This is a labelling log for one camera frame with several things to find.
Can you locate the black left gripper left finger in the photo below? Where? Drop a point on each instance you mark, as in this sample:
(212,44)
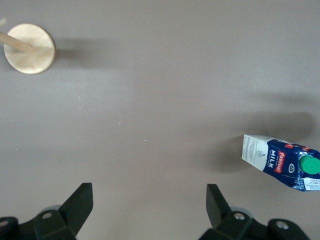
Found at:
(72,212)

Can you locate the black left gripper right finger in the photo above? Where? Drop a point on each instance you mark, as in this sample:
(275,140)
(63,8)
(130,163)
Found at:
(220,212)

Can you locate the blue white milk carton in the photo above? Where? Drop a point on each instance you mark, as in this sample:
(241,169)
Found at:
(275,160)

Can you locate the wooden mug tree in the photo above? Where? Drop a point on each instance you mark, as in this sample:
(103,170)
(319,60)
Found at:
(32,57)

